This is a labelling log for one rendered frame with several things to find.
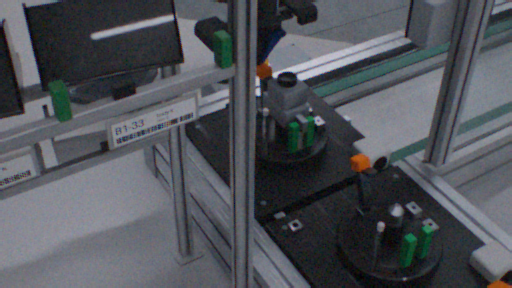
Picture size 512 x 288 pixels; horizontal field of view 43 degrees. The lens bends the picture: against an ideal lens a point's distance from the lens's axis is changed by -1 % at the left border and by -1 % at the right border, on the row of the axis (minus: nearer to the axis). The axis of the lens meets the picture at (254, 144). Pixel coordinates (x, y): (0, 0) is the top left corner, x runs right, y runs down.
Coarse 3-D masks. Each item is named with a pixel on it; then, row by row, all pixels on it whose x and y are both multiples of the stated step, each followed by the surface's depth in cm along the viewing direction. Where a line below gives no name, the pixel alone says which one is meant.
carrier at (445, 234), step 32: (352, 192) 95; (384, 192) 95; (416, 192) 96; (320, 224) 91; (352, 224) 88; (384, 224) 84; (416, 224) 88; (448, 224) 91; (288, 256) 87; (320, 256) 86; (352, 256) 84; (384, 256) 84; (416, 256) 84; (448, 256) 86; (480, 256) 84
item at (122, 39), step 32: (96, 0) 57; (128, 0) 58; (160, 0) 58; (32, 32) 55; (64, 32) 56; (96, 32) 57; (128, 32) 58; (160, 32) 59; (64, 64) 57; (96, 64) 58; (128, 64) 59; (160, 64) 60
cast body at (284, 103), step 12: (288, 72) 97; (276, 84) 96; (288, 84) 95; (300, 84) 96; (264, 96) 100; (276, 96) 96; (288, 96) 95; (300, 96) 96; (276, 108) 97; (288, 108) 96; (300, 108) 97; (276, 120) 99; (288, 120) 97; (300, 120) 96
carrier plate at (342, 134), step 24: (312, 96) 113; (216, 120) 108; (336, 120) 108; (216, 144) 103; (336, 144) 104; (216, 168) 100; (264, 168) 99; (312, 168) 99; (336, 168) 99; (264, 192) 95; (288, 192) 95; (312, 192) 95; (264, 216) 92
